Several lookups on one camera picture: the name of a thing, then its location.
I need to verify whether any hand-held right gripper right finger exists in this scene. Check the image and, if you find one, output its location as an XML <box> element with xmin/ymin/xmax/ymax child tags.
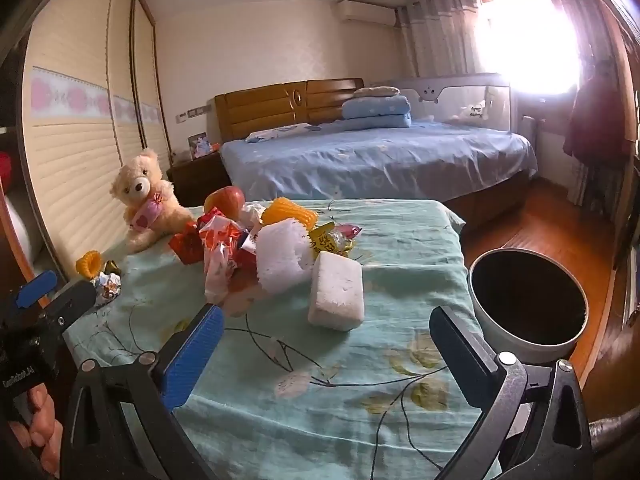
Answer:
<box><xmin>429</xmin><ymin>305</ymin><xmax>593</xmax><ymax>480</ymax></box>

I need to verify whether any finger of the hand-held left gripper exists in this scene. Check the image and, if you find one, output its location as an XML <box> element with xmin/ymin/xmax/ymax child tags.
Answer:
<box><xmin>15</xmin><ymin>269</ymin><xmax>60</xmax><ymax>311</ymax></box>
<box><xmin>47</xmin><ymin>280</ymin><xmax>97</xmax><ymax>331</ymax></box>

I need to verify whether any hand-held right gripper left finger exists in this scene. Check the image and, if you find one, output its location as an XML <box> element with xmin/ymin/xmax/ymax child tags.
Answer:
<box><xmin>62</xmin><ymin>302</ymin><xmax>226</xmax><ymax>480</ymax></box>

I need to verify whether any white round trash bin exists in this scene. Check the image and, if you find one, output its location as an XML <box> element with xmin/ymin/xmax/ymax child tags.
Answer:
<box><xmin>467</xmin><ymin>247</ymin><xmax>589</xmax><ymax>365</ymax></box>

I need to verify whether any red and white wrapper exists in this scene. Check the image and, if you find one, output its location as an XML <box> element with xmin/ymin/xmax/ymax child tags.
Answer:
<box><xmin>197</xmin><ymin>210</ymin><xmax>251</xmax><ymax>306</ymax></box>

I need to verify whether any orange-red snack packet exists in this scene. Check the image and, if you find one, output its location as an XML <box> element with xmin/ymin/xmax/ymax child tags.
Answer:
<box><xmin>168</xmin><ymin>222</ymin><xmax>206</xmax><ymax>265</ymax></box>

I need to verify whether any white foam fruit net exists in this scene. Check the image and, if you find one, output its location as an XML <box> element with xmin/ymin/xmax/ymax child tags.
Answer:
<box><xmin>255</xmin><ymin>222</ymin><xmax>317</xmax><ymax>295</ymax></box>

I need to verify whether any white foam block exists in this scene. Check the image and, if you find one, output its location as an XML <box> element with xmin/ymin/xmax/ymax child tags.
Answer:
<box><xmin>307</xmin><ymin>251</ymin><xmax>364</xmax><ymax>332</ymax></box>

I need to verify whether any white paper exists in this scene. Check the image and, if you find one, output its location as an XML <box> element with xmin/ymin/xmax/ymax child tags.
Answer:
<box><xmin>239</xmin><ymin>202</ymin><xmax>268</xmax><ymax>231</ymax></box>

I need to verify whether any yellow foam fruit net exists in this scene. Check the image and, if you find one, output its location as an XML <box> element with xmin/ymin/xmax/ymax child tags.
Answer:
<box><xmin>261</xmin><ymin>197</ymin><xmax>318</xmax><ymax>233</ymax></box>

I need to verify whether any yellow snack wrapper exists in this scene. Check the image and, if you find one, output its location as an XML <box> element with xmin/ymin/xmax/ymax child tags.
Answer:
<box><xmin>307</xmin><ymin>221</ymin><xmax>356</xmax><ymax>261</ymax></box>

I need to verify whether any person's left hand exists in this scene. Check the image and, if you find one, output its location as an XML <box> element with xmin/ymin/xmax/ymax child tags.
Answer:
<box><xmin>10</xmin><ymin>389</ymin><xmax>63</xmax><ymax>476</ymax></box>

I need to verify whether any crumpled foil wrapper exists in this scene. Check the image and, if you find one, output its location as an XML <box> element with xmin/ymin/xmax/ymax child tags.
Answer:
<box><xmin>94</xmin><ymin>259</ymin><xmax>123</xmax><ymax>306</ymax></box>

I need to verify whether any cream teddy bear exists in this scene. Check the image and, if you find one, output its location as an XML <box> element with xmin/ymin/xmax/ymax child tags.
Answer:
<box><xmin>111</xmin><ymin>148</ymin><xmax>193</xmax><ymax>253</ymax></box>

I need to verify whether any louvred sliding wardrobe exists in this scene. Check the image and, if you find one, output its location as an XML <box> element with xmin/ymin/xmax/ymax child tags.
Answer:
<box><xmin>20</xmin><ymin>0</ymin><xmax>171</xmax><ymax>281</ymax></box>

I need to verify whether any green floral bedsheet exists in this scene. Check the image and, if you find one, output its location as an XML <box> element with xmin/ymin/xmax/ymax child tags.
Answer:
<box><xmin>65</xmin><ymin>199</ymin><xmax>501</xmax><ymax>480</ymax></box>

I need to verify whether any red apple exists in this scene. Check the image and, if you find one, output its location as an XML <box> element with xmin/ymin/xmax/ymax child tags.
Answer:
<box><xmin>204</xmin><ymin>186</ymin><xmax>246</xmax><ymax>221</ymax></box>

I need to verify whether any wooden nightstand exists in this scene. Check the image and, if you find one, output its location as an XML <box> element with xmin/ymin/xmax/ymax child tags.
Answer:
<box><xmin>166</xmin><ymin>152</ymin><xmax>231</xmax><ymax>208</ymax></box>

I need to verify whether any bed with blue sheet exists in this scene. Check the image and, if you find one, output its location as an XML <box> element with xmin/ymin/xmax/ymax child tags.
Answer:
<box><xmin>220</xmin><ymin>122</ymin><xmax>538</xmax><ymax>231</ymax></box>

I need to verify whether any white and blue pillow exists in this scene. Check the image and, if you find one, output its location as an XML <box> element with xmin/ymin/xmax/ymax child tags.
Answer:
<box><xmin>245</xmin><ymin>122</ymin><xmax>321</xmax><ymax>142</ymax></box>

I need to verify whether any wooden headboard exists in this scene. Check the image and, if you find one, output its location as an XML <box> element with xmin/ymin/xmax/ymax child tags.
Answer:
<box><xmin>214</xmin><ymin>78</ymin><xmax>365</xmax><ymax>143</ymax></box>

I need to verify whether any folded blue quilt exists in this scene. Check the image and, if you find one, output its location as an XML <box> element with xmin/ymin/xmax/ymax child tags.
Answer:
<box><xmin>341</xmin><ymin>95</ymin><xmax>412</xmax><ymax>128</ymax></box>

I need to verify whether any red coat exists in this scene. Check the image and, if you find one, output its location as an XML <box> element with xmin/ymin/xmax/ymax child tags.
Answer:
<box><xmin>562</xmin><ymin>62</ymin><xmax>626</xmax><ymax>166</ymax></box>

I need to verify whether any small patterned pillow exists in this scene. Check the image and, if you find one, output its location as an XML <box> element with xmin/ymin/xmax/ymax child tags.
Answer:
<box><xmin>352</xmin><ymin>86</ymin><xmax>401</xmax><ymax>100</ymax></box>

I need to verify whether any grey dotted curtain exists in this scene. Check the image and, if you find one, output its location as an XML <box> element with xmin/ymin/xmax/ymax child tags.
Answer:
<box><xmin>397</xmin><ymin>0</ymin><xmax>483</xmax><ymax>88</ymax></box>

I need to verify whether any white air conditioner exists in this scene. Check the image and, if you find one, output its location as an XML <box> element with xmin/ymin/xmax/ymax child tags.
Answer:
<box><xmin>336</xmin><ymin>0</ymin><xmax>397</xmax><ymax>27</ymax></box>

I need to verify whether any striped purple curtain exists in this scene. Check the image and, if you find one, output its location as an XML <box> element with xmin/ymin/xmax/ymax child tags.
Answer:
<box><xmin>547</xmin><ymin>0</ymin><xmax>631</xmax><ymax>211</ymax></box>

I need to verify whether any small yellow foam ring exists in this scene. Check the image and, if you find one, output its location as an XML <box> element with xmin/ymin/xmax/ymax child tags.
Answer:
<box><xmin>76</xmin><ymin>251</ymin><xmax>103</xmax><ymax>277</ymax></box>

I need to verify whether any photo frame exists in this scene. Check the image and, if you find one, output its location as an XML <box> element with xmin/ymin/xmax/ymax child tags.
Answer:
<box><xmin>187</xmin><ymin>132</ymin><xmax>210</xmax><ymax>159</ymax></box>

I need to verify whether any grey bed guard rail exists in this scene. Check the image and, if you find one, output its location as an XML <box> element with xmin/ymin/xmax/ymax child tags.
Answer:
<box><xmin>364</xmin><ymin>72</ymin><xmax>513</xmax><ymax>133</ymax></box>

